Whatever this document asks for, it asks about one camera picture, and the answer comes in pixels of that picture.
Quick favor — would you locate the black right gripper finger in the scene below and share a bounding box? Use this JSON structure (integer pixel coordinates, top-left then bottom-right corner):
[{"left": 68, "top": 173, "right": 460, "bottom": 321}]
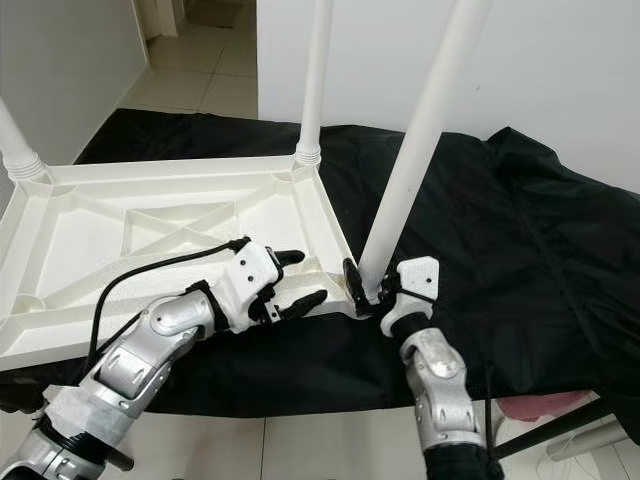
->
[{"left": 342, "top": 257, "right": 370, "bottom": 314}]

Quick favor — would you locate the white plastic table leg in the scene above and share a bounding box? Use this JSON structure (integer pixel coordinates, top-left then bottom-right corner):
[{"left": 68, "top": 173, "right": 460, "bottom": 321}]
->
[
  {"left": 0, "top": 104, "right": 52, "bottom": 185},
  {"left": 357, "top": 0, "right": 494, "bottom": 282},
  {"left": 294, "top": 0, "right": 337, "bottom": 167}
]

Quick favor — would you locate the white plastic children table top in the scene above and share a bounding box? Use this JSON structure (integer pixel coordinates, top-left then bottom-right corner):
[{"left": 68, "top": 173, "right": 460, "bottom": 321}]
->
[{"left": 0, "top": 151, "right": 367, "bottom": 388}]

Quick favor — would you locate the black shiny table cloth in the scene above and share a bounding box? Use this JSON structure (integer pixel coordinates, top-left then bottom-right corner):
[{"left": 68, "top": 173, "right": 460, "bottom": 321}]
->
[{"left": 0, "top": 107, "right": 640, "bottom": 421}]

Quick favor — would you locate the pink cloth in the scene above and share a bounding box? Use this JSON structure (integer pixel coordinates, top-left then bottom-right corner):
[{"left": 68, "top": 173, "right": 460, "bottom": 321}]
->
[{"left": 498, "top": 391, "right": 603, "bottom": 422}]

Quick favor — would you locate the black metal table leg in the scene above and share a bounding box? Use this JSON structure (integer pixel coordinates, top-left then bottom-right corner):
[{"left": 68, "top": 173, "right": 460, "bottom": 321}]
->
[
  {"left": 493, "top": 394, "right": 640, "bottom": 463},
  {"left": 98, "top": 449, "right": 138, "bottom": 475}
]

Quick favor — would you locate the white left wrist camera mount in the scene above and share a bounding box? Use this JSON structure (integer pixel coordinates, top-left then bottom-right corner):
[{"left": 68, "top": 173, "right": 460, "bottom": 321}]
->
[{"left": 221, "top": 239, "right": 287, "bottom": 334}]

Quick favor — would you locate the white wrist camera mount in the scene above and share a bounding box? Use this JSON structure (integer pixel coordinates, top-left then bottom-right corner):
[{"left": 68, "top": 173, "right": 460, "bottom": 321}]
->
[
  {"left": 379, "top": 255, "right": 444, "bottom": 337},
  {"left": 221, "top": 239, "right": 287, "bottom": 334}
]

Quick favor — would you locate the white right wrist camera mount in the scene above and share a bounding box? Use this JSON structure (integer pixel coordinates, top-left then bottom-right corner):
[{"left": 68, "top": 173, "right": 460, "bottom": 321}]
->
[{"left": 379, "top": 255, "right": 444, "bottom": 337}]

